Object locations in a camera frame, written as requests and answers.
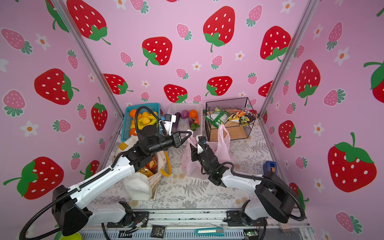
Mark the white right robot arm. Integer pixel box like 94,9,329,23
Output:
190,136,306,224

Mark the white plastic vegetable basket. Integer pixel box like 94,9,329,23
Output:
167,103,203,137

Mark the orange toy pumpkin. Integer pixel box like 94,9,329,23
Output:
189,110,198,119

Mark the green bowl at front edge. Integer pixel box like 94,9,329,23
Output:
60,233,82,240

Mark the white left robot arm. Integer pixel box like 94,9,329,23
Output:
19,115,193,240

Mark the long yellow toy banana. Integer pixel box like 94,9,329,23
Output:
138,118,158,130

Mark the yellow toy lemon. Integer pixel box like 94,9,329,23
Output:
140,117,151,125

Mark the black wire mesh basket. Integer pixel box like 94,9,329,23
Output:
205,98,258,142

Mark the pink plastic grocery bag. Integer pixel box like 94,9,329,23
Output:
181,125,235,180

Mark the long dark purple eggplant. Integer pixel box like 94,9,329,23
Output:
173,112,181,131

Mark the yellow snack packet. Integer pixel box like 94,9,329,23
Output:
139,167,154,178

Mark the white canvas tote bag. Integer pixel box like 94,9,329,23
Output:
124,151,172,201

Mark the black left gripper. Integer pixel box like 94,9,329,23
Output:
147,130,191,158

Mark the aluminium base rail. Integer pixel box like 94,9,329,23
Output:
79,209,316,240

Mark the orange toy tangerine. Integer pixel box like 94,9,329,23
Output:
129,109,137,119

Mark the green snack packet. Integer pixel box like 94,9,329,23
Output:
205,106,231,128

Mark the large orange toy fruit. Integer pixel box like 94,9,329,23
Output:
130,128,137,136

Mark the blue object at right edge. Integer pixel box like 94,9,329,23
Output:
263,161,278,175

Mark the teal plastic fruit basket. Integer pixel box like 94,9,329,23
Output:
121,103,161,142

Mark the red snack packet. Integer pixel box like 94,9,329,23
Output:
146,156,158,173

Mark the colourful snack packet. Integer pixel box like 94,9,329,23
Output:
228,108,257,126

